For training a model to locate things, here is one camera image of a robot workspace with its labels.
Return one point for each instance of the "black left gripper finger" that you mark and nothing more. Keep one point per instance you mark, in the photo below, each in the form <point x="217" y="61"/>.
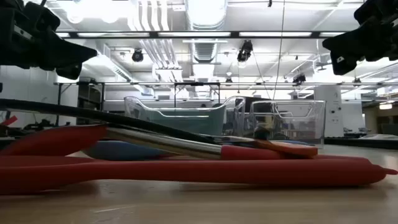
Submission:
<point x="70" y="72"/>
<point x="65" y="53"/>

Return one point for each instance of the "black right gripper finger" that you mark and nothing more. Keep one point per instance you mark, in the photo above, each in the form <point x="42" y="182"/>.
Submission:
<point x="343" y="63"/>
<point x="354" y="40"/>

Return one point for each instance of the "blue large silicone spoon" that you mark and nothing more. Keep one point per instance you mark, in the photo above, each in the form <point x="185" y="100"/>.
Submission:
<point x="124" y="151"/>

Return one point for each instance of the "orange small silicone spatula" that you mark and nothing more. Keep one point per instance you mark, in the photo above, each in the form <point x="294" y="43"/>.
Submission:
<point x="289" y="148"/>

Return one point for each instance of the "red slotted silicone spatula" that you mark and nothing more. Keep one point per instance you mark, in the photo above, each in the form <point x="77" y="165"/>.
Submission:
<point x="186" y="174"/>

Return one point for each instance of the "black ceiling spotlight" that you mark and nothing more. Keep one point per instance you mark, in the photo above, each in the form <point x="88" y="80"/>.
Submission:
<point x="137" y="56"/>
<point x="299" y="79"/>

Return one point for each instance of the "white pillar cabinet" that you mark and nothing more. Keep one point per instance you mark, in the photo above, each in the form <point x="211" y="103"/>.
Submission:
<point x="329" y="112"/>

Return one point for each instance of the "narrow clear plastic bin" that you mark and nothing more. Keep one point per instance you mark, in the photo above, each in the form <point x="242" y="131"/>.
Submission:
<point x="298" y="124"/>

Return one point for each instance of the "wide clear plastic bin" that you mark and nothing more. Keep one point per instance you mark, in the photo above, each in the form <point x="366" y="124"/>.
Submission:
<point x="136" y="109"/>

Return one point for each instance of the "black overhead beam with lights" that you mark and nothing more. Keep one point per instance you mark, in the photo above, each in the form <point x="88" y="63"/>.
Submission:
<point x="199" y="34"/>

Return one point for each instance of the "black hanging camera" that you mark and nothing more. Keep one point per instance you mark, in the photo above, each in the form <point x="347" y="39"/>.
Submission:
<point x="245" y="51"/>

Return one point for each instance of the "silver ventilation duct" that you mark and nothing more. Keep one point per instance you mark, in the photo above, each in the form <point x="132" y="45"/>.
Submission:
<point x="206" y="25"/>

